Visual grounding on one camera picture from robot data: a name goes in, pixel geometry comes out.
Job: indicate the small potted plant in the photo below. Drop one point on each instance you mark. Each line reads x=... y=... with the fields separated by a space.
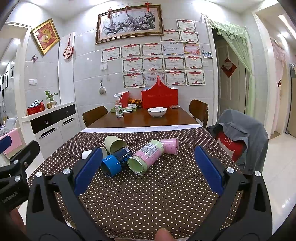
x=50 y=96

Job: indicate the clear plastic bottle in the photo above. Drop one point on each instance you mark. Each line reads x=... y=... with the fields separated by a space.
x=118 y=109

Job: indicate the wooden chair right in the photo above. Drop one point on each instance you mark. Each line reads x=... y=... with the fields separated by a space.
x=199 y=110

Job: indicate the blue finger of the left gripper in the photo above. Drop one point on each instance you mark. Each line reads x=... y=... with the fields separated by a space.
x=5 y=143

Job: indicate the red gift box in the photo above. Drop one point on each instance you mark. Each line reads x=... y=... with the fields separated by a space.
x=159 y=96

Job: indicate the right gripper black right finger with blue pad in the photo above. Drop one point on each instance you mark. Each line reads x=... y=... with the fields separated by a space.
x=242 y=210

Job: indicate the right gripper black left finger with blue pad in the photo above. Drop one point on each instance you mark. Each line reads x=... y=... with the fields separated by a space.
x=54 y=210

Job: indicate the pink green labelled cup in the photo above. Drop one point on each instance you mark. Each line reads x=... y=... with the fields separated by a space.
x=143 y=159

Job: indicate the pale green cup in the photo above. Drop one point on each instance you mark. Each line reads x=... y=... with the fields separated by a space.
x=113 y=144

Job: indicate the red box on sideboard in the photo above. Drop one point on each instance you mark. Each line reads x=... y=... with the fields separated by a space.
x=36 y=107

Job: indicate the white black sideboard cabinet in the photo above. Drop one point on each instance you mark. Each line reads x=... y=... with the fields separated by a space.
x=51 y=128

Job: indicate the gold framed red picture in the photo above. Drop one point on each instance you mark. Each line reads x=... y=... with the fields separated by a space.
x=45 y=36

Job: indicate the round red wall ornament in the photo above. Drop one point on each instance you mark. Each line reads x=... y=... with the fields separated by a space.
x=68 y=51

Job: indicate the grey jacket on chair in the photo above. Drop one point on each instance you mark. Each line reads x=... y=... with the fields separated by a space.
x=240 y=126

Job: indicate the white ceramic bowl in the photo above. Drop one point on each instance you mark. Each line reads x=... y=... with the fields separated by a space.
x=157 y=112

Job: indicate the white door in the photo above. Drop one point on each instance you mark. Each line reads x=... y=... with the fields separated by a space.
x=232 y=91

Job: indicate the framed plum blossom painting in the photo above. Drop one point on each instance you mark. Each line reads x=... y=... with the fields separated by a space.
x=128 y=22

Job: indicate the green door curtain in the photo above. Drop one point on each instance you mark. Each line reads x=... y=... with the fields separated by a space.
x=237 y=38

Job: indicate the brown polka dot tablecloth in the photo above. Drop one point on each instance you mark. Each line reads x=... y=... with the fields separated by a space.
x=171 y=194

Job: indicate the pink cup with writing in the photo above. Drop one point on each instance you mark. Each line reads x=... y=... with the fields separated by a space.
x=170 y=146

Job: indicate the wooden chair left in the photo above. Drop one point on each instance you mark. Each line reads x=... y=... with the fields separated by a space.
x=93 y=115

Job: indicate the red paper bag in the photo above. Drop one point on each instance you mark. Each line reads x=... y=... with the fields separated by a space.
x=125 y=96

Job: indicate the red cat cushion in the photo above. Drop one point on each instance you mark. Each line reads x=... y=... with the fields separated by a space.
x=234 y=149

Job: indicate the blue cup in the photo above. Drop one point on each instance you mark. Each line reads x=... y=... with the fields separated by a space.
x=116 y=162

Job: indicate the wooden chair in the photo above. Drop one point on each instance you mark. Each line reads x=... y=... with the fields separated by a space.
x=93 y=115
x=199 y=110

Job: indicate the operator thumb tip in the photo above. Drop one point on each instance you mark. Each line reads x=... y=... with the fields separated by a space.
x=163 y=235

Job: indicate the red diamond door decoration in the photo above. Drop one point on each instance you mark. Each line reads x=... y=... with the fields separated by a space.
x=228 y=67

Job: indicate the white cup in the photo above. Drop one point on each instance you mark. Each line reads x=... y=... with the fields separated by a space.
x=85 y=154

